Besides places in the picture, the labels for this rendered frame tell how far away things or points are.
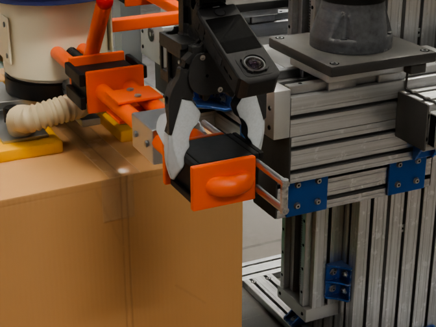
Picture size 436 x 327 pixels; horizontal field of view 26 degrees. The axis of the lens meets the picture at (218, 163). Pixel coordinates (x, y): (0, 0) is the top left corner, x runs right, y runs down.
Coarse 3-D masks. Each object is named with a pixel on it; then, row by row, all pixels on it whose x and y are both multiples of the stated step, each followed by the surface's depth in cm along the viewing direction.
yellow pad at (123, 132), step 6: (102, 120) 152; (108, 120) 150; (114, 120) 150; (108, 126) 150; (114, 126) 148; (120, 126) 147; (126, 126) 147; (114, 132) 148; (120, 132) 145; (126, 132) 145; (120, 138) 146; (126, 138) 146
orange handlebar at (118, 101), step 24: (168, 0) 173; (120, 24) 160; (144, 24) 162; (168, 24) 164; (96, 96) 128; (120, 96) 121; (144, 96) 121; (120, 120) 121; (216, 192) 98; (240, 192) 98
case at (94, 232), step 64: (64, 128) 151; (0, 192) 129; (64, 192) 130; (128, 192) 135; (0, 256) 129; (64, 256) 134; (128, 256) 139; (192, 256) 144; (0, 320) 133; (64, 320) 138; (128, 320) 143; (192, 320) 149
